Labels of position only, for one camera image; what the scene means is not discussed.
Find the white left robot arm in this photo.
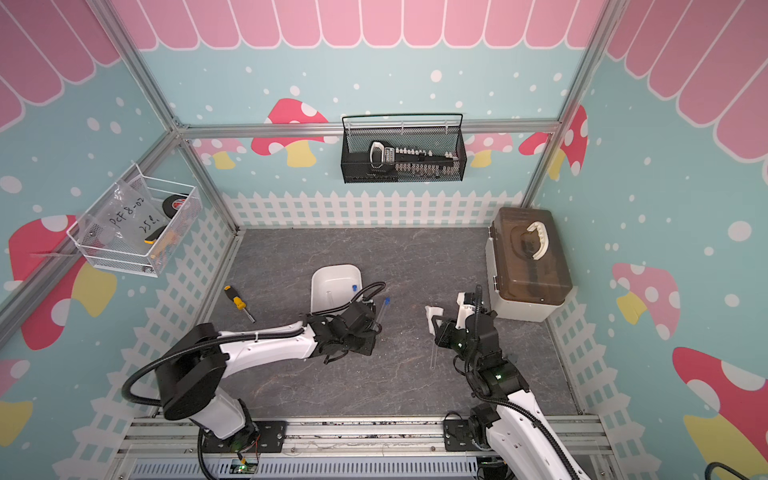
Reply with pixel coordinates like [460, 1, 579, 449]
[121, 299, 381, 451]

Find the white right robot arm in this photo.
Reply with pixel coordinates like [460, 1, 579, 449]
[426, 305, 588, 479]

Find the white rectangular plastic tray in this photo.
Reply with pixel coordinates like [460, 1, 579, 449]
[310, 264, 362, 313]

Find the brown lidded storage box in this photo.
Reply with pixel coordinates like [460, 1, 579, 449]
[486, 207, 573, 323]

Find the yellow black screwdriver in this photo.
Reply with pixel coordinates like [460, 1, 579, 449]
[224, 285, 256, 323]

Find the black socket tool set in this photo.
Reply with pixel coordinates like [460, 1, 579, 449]
[365, 141, 462, 181]

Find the black tape roll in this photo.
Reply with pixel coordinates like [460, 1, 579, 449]
[162, 194, 187, 219]

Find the clear labelled plastic bag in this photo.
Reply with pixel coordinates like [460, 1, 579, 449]
[80, 180, 169, 255]

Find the black wire mesh basket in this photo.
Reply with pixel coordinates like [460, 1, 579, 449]
[340, 113, 467, 184]

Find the white wire wall basket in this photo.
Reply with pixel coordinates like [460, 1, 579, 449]
[67, 164, 202, 278]

